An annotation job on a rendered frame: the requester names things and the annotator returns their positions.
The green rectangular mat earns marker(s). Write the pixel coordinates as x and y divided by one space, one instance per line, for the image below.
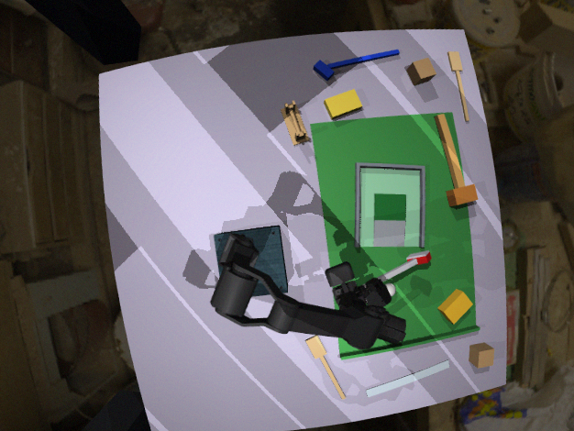
404 140

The white golf ball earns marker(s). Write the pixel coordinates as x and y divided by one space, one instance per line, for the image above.
391 288

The brown wooden mallet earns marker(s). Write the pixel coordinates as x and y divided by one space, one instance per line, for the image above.
461 194

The blue golf putter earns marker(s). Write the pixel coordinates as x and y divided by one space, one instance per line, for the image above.
326 70

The tan cube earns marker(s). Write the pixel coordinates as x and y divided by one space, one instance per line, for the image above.
421 71
481 355

